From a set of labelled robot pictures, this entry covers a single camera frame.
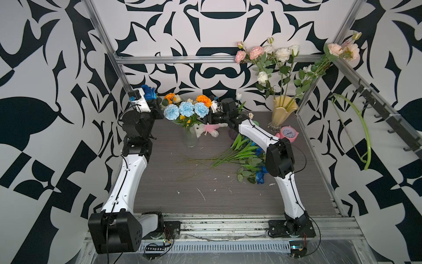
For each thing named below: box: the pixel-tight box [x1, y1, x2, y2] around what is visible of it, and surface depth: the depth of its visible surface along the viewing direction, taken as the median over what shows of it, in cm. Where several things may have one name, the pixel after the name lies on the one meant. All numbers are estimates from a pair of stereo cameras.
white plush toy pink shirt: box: [193, 122, 229, 139], surface depth 107 cm
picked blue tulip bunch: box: [211, 133, 268, 177], surface depth 95 cm
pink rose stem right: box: [293, 31, 363, 101], surface depth 79 cm
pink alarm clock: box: [275, 125, 300, 143], surface depth 107 cm
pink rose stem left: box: [234, 41, 276, 96], surface depth 87 cm
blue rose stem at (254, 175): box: [236, 166, 269, 185], surface depth 91 cm
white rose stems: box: [257, 44, 300, 104], surface depth 89 cm
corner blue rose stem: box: [141, 84, 158, 101], surface depth 63 cm
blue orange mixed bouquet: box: [162, 92, 213, 129], surface depth 75 cm
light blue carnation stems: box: [163, 101, 210, 121], surface depth 74 cm
